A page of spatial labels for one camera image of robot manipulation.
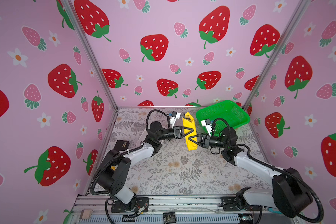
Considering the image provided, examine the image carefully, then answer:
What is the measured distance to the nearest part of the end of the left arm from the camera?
667mm

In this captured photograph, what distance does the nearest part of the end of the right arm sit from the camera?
66 centimetres

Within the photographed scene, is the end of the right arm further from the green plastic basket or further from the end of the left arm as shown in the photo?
the green plastic basket
